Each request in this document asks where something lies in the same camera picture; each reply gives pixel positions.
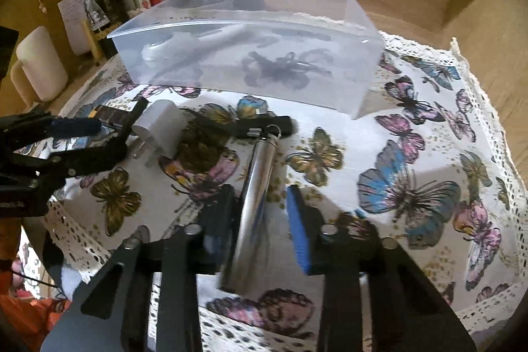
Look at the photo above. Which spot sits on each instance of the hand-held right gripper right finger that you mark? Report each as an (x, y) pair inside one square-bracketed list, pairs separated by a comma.
[(298, 228)]

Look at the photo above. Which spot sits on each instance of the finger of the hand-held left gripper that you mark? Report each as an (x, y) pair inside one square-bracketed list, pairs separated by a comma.
[(76, 127), (103, 152)]

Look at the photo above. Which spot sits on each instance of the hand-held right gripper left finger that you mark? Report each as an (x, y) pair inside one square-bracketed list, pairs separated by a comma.
[(217, 211)]

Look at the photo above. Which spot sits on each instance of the silver metal cylinder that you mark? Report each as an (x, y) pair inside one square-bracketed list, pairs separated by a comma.
[(251, 207)]

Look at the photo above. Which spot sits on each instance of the dark brown small block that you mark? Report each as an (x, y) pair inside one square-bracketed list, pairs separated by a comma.
[(113, 116)]

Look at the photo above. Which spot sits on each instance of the translucent plastic storage box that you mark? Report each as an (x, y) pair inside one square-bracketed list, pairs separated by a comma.
[(255, 59)]

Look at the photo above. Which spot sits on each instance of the white power adapter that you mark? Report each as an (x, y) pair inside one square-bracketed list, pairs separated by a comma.
[(159, 127)]

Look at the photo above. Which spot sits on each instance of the cream white mug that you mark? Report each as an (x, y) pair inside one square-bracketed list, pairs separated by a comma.
[(39, 63)]

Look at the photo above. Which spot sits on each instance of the butterfly print tablecloth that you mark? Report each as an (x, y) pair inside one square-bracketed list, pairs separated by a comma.
[(371, 179)]

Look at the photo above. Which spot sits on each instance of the black flashlight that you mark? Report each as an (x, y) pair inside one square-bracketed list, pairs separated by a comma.
[(264, 125)]

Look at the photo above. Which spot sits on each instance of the white paper note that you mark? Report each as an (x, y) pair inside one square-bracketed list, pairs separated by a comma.
[(74, 22)]

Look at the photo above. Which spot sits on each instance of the orange clothing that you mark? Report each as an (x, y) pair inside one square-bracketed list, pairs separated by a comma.
[(29, 319)]

